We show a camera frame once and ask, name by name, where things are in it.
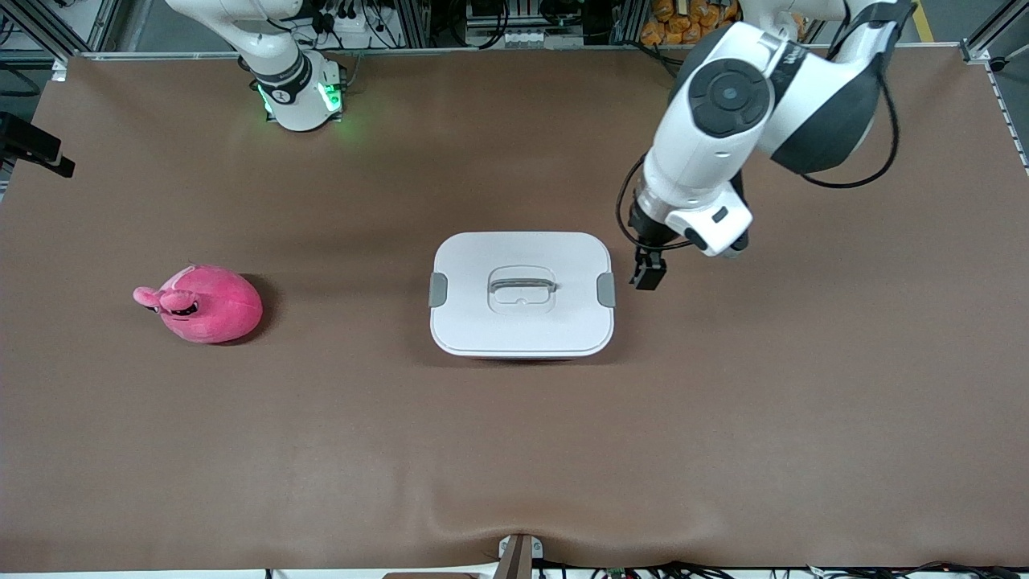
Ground white box lid grey handle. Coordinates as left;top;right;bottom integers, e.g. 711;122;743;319
428;232;617;359

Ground pink plush toy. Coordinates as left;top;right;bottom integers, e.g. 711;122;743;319
133;264;264;345

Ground orange snack bags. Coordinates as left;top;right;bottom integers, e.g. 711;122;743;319
641;0;739;47

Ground brown table mat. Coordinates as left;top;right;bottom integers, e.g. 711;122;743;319
0;44;1029;573

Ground white power strip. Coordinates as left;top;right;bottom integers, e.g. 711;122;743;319
326;10;379;49

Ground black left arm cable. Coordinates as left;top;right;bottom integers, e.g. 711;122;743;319
617;16;901;252

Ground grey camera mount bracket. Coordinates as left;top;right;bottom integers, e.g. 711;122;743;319
497;533;544;579

